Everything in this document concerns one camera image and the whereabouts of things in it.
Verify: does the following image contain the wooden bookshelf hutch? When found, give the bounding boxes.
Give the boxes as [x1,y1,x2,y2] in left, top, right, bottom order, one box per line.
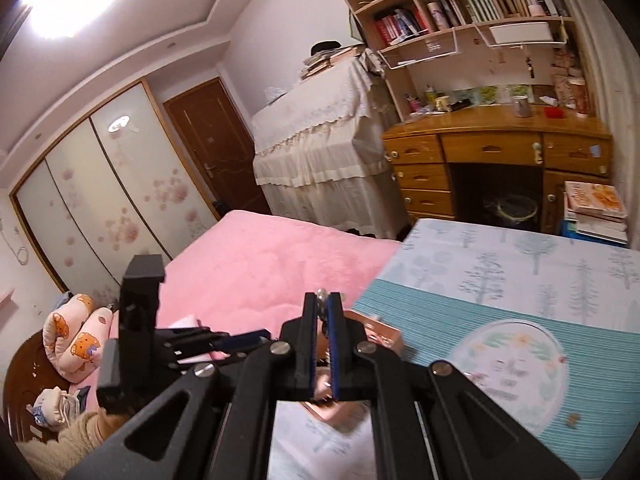
[331,0,597,122]

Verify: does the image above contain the green picture cards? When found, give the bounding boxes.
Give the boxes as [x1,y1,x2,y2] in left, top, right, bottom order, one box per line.
[452,86,502,109]

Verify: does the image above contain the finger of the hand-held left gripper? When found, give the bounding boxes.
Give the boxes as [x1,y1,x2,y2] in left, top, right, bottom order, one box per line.
[157,326,231,346]
[175,329,274,364]

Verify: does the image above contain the white lace covered cabinet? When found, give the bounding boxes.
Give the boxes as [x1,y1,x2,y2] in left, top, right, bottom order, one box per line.
[250,56,414,239]

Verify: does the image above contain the white wall cable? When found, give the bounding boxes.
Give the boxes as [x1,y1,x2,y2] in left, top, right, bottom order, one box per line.
[12,224,32,267]

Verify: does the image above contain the pink fluffy blanket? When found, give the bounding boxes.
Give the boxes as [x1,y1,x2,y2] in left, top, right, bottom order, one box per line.
[70,209,404,397]

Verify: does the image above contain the tree print tablecloth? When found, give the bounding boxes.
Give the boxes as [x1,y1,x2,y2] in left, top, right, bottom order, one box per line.
[270,217,640,480]

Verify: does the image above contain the trash bin with liner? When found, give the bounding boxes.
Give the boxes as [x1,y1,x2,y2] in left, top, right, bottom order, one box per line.
[481,194,539,227]

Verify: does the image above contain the pink plastic storage box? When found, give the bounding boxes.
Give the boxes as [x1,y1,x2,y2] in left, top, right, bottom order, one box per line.
[300,309,406,432]

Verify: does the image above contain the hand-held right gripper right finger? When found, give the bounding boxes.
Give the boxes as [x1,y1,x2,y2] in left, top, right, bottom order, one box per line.
[327,292,586,480]

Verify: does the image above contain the pile of books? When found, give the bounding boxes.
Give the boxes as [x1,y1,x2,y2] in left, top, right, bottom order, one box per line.
[299,44,367,80]

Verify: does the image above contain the stack of magazines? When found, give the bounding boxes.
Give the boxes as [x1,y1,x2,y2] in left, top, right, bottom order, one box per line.
[562,180,630,247]

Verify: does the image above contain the floral canister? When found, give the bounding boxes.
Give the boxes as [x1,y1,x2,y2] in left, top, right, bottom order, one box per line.
[552,72,592,116]

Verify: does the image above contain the floral sliding door wardrobe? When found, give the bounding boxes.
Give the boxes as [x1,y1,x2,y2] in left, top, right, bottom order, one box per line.
[9,79,222,297]

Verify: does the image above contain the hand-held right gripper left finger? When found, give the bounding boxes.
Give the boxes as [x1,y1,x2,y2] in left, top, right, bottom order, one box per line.
[65,292,321,480]

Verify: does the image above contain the white leaf print curtain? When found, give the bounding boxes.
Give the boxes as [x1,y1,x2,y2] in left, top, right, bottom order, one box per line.
[575,0,640,241]

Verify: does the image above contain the wooden desk with drawers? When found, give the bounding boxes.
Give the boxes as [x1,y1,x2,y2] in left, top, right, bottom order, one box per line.
[382,104,614,237]

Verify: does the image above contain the bear print neck pillow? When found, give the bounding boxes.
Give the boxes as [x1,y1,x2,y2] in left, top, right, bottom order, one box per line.
[42,293,114,384]

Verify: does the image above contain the brown wooden bed frame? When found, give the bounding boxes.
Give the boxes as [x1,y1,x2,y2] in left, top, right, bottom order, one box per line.
[1,331,101,445]

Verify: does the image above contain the brown wooden door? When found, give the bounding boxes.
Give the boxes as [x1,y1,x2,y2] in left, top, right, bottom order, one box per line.
[163,77,272,217]

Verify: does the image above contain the row of shelf books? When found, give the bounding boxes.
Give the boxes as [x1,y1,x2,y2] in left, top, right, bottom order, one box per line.
[374,0,570,45]

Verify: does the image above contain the person's left hand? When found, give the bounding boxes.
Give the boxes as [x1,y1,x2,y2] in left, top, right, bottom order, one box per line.
[96,406,132,436]

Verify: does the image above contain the white and blue plush toy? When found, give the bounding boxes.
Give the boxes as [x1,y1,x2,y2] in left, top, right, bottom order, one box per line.
[31,386,94,429]

